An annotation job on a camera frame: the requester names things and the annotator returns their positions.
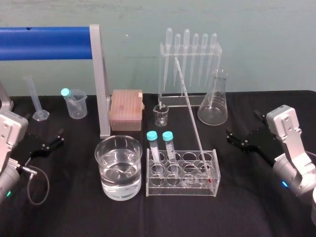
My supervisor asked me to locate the teal capped centrifuge tube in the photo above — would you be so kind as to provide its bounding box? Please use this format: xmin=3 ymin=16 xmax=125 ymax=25
xmin=60 ymin=87 xmax=80 ymax=112
xmin=146 ymin=130 xmax=163 ymax=179
xmin=161 ymin=131 xmax=179 ymax=179

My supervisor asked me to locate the pink pipette tip box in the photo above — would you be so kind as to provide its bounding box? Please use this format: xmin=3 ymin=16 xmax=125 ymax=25
xmin=109 ymin=89 xmax=145 ymax=131

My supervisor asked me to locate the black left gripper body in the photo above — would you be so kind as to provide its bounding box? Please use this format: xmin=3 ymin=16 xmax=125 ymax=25
xmin=15 ymin=132 xmax=50 ymax=165

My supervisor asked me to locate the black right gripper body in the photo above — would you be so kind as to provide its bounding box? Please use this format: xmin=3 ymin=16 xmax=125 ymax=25
xmin=244 ymin=125 xmax=285 ymax=165

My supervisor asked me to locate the clear acrylic pipette stand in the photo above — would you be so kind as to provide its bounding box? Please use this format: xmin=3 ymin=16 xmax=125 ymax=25
xmin=158 ymin=41 xmax=223 ymax=108

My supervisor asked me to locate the long glass thermometer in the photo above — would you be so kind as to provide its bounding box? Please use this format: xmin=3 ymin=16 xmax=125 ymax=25
xmin=174 ymin=57 xmax=212 ymax=185

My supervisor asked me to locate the grey metal device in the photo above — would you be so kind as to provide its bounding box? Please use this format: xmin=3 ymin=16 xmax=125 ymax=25
xmin=0 ymin=81 xmax=14 ymax=113

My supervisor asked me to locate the translucent plastic beaker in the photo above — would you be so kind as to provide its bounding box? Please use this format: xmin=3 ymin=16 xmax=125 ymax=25
xmin=63 ymin=89 xmax=88 ymax=120

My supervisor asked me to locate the blue cylindrical tube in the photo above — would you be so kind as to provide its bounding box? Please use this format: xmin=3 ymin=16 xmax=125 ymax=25
xmin=0 ymin=26 xmax=91 ymax=61

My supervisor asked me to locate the clear plastic graduated cylinder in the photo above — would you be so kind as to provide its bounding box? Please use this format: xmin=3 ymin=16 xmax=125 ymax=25
xmin=22 ymin=75 xmax=50 ymax=122

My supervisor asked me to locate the black table cloth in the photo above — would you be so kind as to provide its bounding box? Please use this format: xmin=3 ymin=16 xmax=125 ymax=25
xmin=0 ymin=90 xmax=316 ymax=237

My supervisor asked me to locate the clear acrylic test tube rack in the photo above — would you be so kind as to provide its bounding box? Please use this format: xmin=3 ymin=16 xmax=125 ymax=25
xmin=146 ymin=148 xmax=221 ymax=198

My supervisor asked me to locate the large glass beaker with water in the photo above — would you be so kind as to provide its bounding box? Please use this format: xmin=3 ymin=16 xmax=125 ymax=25
xmin=94 ymin=135 xmax=144 ymax=201

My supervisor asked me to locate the grey upright support post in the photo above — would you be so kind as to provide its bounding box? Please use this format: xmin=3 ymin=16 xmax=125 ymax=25
xmin=89 ymin=24 xmax=112 ymax=140

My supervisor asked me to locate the glass conical flask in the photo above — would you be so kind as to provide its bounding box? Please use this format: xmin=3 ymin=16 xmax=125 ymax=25
xmin=197 ymin=68 xmax=229 ymax=126

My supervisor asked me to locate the small glass beaker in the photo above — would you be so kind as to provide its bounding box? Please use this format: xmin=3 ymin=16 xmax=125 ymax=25
xmin=153 ymin=104 xmax=170 ymax=126

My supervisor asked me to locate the thin dark gripper cable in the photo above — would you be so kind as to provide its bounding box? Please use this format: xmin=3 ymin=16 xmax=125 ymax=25
xmin=18 ymin=165 xmax=50 ymax=205

